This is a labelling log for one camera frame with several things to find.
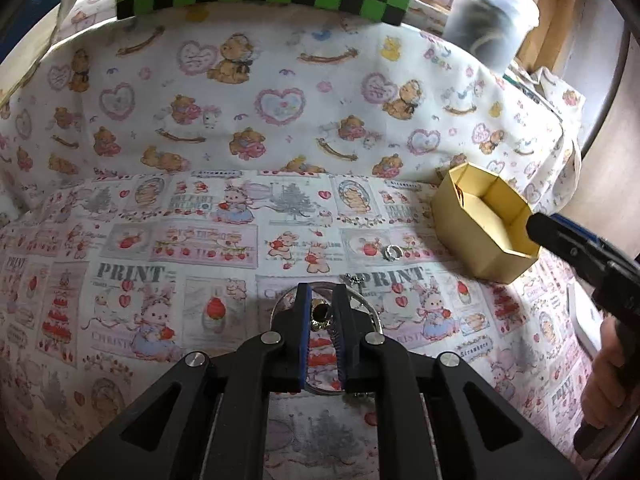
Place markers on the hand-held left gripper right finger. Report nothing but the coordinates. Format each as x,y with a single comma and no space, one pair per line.
345,360

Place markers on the strawberry printed cloth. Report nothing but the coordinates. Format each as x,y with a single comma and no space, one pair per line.
150,270

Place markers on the translucent plastic container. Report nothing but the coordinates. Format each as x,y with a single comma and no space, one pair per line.
487,15

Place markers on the gold octagonal paper box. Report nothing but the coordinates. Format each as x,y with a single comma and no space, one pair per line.
495,220

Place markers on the person's right hand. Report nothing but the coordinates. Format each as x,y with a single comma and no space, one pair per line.
602,375

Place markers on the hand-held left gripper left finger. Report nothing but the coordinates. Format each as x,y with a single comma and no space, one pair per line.
304,350

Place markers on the cream fabric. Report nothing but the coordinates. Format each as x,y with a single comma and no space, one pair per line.
25,55

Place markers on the bear printed white cloth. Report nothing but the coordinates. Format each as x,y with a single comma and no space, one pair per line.
300,100

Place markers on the silver bangle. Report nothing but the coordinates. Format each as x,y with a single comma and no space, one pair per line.
364,302

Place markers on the white card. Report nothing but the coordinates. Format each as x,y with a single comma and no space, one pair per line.
586,321

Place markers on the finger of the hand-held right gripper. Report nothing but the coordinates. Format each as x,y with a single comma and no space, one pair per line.
555,240
582,227

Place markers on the gold charm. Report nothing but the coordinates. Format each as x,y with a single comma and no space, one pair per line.
320,313

